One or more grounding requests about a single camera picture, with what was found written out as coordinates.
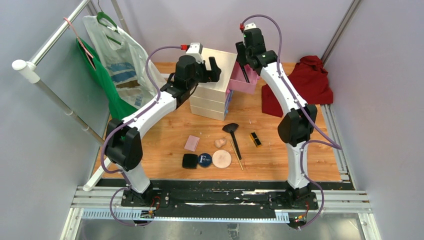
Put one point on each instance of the black fan makeup brush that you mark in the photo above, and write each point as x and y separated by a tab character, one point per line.
231	129

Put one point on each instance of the green cloth bag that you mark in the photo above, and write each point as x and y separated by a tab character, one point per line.
118	108

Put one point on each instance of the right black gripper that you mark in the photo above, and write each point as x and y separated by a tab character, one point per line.
241	51

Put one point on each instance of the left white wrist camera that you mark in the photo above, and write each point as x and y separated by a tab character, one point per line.
195	50

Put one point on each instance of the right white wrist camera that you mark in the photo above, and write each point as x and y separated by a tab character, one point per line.
248	26

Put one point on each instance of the red cloth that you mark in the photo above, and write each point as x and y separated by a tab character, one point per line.
310	79

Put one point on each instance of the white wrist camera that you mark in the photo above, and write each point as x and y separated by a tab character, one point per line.
248	26
195	50

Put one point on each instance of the black square compact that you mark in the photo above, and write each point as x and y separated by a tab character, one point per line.
190	161

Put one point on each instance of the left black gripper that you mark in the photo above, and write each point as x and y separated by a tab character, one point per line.
212	76

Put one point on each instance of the round beige powder puff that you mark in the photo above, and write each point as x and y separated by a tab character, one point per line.
221	159

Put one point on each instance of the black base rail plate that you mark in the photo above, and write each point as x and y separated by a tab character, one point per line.
221	198

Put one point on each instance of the black gold lipstick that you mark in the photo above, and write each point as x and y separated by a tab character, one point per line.
255	139

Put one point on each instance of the round navy compact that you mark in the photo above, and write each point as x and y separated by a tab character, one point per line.
205	160

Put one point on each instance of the white plastic bag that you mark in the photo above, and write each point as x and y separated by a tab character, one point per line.
124	63

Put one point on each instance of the metal clothes rack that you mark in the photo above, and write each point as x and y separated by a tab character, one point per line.
42	149

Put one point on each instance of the pink clothes hanger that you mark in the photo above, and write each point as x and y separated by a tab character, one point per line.
88	55

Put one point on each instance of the pink square pad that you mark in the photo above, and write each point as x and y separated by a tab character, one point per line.
192	143

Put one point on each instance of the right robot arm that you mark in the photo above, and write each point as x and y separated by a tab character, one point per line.
296	126

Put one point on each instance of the beige makeup sponge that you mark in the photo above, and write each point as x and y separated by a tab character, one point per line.
219	143

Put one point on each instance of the thin gold brush handle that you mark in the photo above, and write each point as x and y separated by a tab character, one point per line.
237	157

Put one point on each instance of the green clothes hanger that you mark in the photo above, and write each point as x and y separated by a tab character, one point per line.
104	20

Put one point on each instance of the white mini drawer cabinet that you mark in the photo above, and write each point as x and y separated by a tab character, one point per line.
211	99

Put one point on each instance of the aluminium frame rail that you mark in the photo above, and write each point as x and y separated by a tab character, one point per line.
342	196

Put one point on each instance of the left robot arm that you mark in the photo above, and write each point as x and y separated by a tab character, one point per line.
124	137

